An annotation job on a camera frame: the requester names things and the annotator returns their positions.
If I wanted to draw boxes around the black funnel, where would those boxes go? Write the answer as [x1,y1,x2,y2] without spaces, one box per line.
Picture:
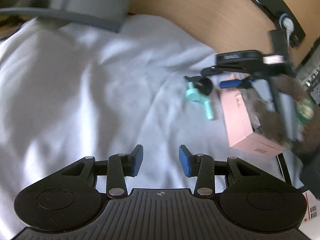
[184,76,214,96]

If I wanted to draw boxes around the teal plastic funnel tool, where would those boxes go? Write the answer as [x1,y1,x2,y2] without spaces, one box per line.
[184,82,214,120]

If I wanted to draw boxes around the glass panel computer case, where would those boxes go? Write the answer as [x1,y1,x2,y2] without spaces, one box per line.
[276,47,320,188]

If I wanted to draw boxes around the pink cardboard box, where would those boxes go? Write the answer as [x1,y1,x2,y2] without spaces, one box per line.
[220,74,285,158]

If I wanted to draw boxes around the black power strip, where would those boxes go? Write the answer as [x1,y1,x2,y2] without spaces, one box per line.
[251,0,306,47]

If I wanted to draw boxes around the grey cloth table cover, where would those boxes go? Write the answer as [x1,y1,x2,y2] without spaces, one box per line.
[1,15,281,239]

